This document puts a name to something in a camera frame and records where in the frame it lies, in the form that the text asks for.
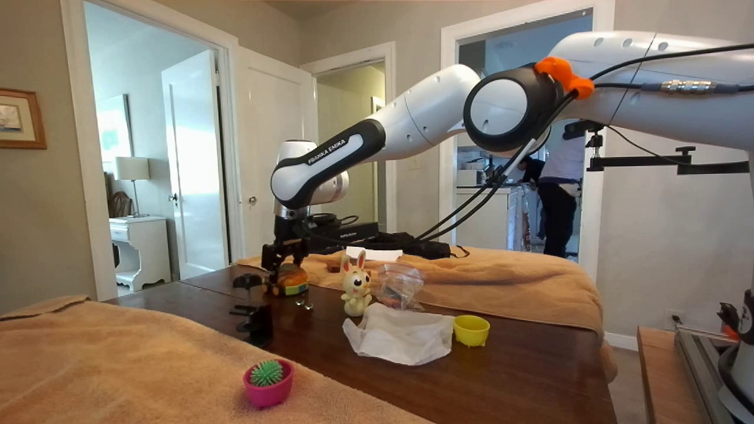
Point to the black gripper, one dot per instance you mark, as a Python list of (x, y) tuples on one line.
[(284, 256)]

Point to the orange tiger toy car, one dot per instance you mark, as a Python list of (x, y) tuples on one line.
[(292, 283)]

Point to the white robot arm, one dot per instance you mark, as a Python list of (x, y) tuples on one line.
[(416, 118)]

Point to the cream plush animal toy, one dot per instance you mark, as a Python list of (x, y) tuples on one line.
[(357, 285)]

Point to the small glass bead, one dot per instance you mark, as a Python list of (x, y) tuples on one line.
[(309, 306), (299, 304)]

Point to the long white box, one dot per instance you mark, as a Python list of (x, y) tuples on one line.
[(378, 253)]

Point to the green spiky ball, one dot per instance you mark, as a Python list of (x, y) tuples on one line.
[(267, 372)]

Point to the clear plastic bag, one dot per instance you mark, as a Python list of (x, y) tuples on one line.
[(402, 283)]

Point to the pink plastic bowl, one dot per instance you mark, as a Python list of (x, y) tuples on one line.
[(271, 395)]

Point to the white panel door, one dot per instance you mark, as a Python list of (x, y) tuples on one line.
[(197, 165), (263, 102)]

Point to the white cabinet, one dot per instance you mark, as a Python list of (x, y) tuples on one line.
[(142, 251)]

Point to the white table lamp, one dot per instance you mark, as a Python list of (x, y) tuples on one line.
[(132, 168)]

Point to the tan towel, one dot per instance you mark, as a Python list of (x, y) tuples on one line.
[(119, 360), (502, 285)]

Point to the yellow plastic cup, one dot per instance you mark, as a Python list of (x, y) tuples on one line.
[(471, 331)]

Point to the person in dark shirt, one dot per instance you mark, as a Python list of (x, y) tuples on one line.
[(536, 168)]

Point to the person in white shirt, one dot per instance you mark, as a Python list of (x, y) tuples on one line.
[(561, 212)]

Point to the wooden side stand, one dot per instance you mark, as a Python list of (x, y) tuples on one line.
[(661, 378)]

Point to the black white figure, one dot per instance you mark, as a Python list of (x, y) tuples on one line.
[(742, 354)]

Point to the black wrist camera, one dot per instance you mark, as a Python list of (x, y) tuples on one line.
[(330, 226)]

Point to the wooden picture frame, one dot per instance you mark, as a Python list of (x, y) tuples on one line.
[(19, 118)]

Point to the black exterior camera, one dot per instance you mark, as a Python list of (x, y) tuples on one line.
[(585, 128)]

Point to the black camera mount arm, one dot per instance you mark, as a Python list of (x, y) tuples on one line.
[(668, 164)]

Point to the grey metal rail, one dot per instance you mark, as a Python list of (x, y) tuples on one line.
[(703, 367)]

